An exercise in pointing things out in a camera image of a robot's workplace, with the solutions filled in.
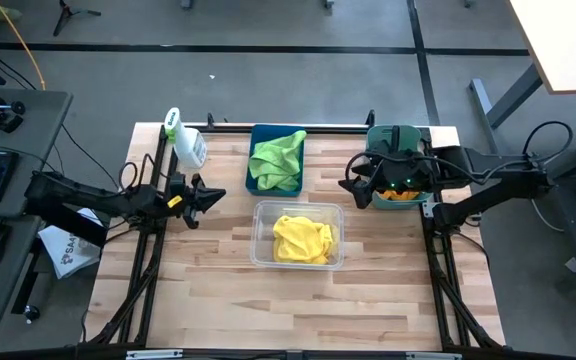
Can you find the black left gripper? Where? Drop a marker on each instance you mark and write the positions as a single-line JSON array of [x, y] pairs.
[[188, 197]]

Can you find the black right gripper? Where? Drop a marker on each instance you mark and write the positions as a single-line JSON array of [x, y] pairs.
[[403, 167]]

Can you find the orange microfiber towel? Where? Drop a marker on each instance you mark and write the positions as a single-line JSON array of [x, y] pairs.
[[399, 195]]

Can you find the yellow microfiber towel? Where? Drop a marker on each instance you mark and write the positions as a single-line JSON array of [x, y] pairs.
[[334, 237], [298, 240]]

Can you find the green microfiber towel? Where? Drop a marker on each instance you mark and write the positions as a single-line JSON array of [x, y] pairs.
[[270, 177], [283, 150]]

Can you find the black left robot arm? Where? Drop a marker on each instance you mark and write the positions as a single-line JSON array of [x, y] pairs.
[[93, 195]]

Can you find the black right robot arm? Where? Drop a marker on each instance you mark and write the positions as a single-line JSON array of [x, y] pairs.
[[498, 182]]

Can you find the white spray bottle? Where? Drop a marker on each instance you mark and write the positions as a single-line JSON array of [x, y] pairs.
[[190, 147]]

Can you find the clear plastic bin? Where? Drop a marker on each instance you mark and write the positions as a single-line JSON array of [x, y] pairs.
[[263, 235]]

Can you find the green plastic basket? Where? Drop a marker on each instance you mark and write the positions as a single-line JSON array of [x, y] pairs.
[[408, 134]]

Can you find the white printed paper bag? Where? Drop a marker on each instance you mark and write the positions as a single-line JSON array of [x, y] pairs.
[[68, 247]]

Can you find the grey table leg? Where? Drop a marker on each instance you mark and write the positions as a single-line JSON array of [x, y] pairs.
[[510, 100]]

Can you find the grey desk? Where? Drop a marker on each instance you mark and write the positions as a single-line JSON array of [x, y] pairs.
[[33, 130]]

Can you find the black round knob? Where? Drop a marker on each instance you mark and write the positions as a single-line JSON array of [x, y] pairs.
[[31, 313]]

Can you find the black tripod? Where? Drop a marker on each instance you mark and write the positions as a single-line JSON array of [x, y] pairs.
[[70, 12]]

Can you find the white table top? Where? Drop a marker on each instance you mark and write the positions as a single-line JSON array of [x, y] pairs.
[[568, 40]]

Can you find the black metal table frame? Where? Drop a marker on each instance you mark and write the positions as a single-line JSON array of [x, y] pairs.
[[338, 129]]

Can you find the silver metal bracket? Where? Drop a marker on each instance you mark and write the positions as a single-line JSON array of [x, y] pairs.
[[433, 356], [154, 354]]

